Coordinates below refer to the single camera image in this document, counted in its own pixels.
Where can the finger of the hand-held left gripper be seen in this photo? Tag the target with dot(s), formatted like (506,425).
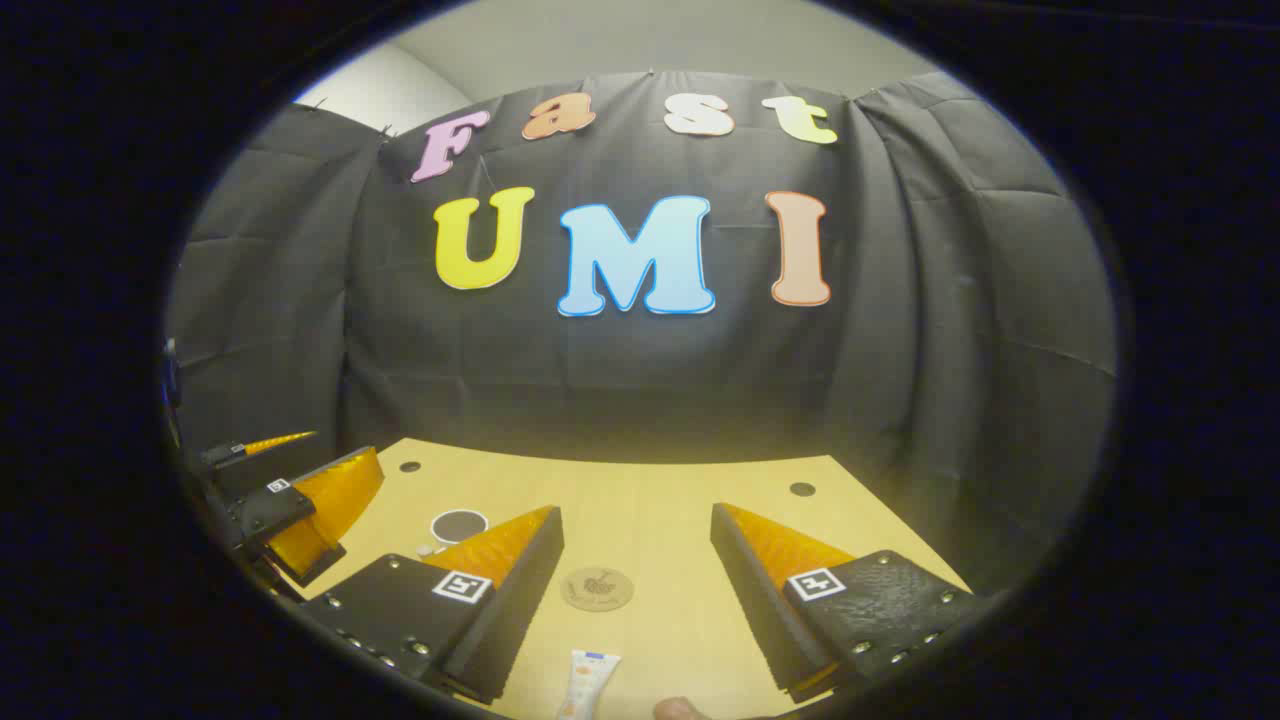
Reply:
(335,495)
(265,445)

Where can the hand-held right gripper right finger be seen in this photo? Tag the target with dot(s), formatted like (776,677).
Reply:
(755,610)

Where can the light wooden desktop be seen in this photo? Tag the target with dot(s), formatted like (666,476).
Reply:
(650,520)

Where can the black backdrop cloth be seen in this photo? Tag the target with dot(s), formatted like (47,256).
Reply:
(640,380)

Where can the white cup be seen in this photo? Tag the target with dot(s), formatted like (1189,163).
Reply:
(459,525)

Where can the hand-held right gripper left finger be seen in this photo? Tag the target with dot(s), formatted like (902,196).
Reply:
(510,620)

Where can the white toothpaste tube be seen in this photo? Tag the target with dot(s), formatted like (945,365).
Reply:
(588,685)

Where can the round cork coaster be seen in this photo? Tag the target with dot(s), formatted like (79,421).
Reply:
(597,589)

